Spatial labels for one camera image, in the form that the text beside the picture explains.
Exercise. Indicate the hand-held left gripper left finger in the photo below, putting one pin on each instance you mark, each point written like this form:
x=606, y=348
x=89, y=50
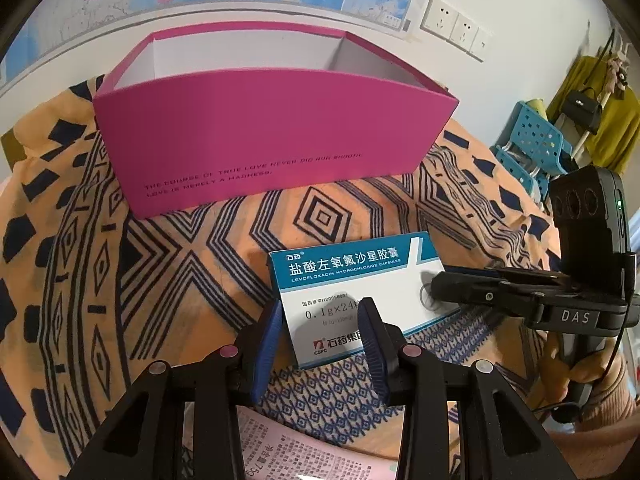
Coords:
x=267, y=345

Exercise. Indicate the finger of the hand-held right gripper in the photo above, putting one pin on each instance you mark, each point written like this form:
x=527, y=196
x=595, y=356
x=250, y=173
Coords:
x=475, y=294
x=525, y=274

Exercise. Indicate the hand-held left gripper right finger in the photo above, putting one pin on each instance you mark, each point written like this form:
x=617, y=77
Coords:
x=372, y=350

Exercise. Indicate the white and blue medicine box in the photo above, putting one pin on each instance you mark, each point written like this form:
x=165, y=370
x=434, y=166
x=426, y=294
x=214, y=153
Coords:
x=340, y=280

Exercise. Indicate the pink cardboard box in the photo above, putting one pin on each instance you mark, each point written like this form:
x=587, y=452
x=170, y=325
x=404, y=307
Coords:
x=260, y=130

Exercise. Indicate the person's right hand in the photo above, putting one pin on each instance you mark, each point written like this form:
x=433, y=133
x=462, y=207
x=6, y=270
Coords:
x=550, y=380

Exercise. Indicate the blue perforated basket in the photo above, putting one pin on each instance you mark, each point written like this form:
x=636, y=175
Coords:
x=537, y=135
x=515, y=170

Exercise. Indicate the yellow hanging garment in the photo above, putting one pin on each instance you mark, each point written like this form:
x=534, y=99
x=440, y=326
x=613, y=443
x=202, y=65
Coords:
x=620, y=130

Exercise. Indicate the pink printed paper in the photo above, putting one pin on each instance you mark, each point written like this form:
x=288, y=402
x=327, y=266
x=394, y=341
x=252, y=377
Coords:
x=300, y=450

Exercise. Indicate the black handbag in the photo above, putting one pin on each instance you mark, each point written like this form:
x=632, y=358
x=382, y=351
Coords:
x=582, y=110

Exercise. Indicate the yellow-green cloth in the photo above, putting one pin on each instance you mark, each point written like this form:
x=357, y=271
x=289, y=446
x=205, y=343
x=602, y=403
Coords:
x=536, y=107

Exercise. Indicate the white coat rack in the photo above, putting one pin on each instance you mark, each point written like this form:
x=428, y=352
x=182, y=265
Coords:
x=622, y=55

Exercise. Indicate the orange patterned blanket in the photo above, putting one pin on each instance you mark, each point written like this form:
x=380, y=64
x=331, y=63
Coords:
x=100, y=270

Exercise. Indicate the white wall switch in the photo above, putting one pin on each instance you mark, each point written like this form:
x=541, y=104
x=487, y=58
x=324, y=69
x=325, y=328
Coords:
x=481, y=45

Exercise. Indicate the white wall socket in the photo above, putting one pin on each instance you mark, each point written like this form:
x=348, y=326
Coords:
x=439, y=15
x=464, y=29

